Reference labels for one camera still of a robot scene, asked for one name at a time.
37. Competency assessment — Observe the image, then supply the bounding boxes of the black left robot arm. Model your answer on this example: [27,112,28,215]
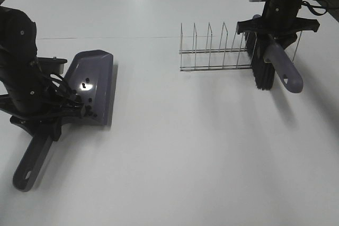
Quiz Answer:
[1,6,84,141]

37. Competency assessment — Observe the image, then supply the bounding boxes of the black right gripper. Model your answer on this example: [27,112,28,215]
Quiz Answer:
[236,0,320,57]

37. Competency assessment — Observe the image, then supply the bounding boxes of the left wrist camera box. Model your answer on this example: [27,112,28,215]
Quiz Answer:
[37,57,67,75]

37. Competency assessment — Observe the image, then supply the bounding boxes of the purple brush black bristles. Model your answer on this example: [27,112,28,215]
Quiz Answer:
[252,34,304,94]

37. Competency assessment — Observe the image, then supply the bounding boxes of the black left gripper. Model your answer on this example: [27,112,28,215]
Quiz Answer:
[1,77,84,141]

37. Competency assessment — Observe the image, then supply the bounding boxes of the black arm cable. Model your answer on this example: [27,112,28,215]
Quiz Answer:
[300,0,339,16]
[39,74,83,107]

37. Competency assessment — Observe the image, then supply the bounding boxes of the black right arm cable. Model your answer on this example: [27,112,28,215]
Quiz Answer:
[300,0,339,16]

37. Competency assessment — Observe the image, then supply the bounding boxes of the pile of coffee beans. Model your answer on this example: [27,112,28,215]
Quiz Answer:
[70,78,97,118]

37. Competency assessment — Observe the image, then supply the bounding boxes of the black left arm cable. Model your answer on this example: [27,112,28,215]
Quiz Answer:
[39,74,83,107]

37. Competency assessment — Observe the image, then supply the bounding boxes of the chrome wire dish rack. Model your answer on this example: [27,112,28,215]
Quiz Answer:
[179,21,303,72]

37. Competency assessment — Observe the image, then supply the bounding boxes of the purple plastic dustpan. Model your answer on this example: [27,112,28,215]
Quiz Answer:
[10,50,115,192]

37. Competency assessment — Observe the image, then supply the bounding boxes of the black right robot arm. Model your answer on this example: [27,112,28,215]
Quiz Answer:
[236,0,320,49]

